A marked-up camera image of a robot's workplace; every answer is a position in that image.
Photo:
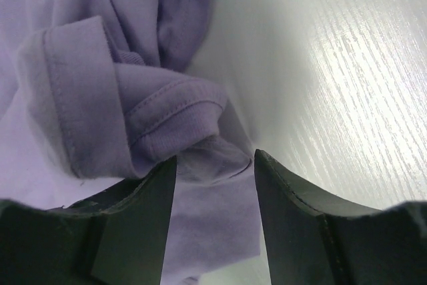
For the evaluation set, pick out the purple t shirt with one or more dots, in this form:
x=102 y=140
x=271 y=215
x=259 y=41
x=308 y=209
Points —
x=95 y=91

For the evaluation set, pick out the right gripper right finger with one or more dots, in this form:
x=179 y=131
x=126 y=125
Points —
x=315 y=237

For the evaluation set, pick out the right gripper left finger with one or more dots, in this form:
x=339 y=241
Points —
x=117 y=236

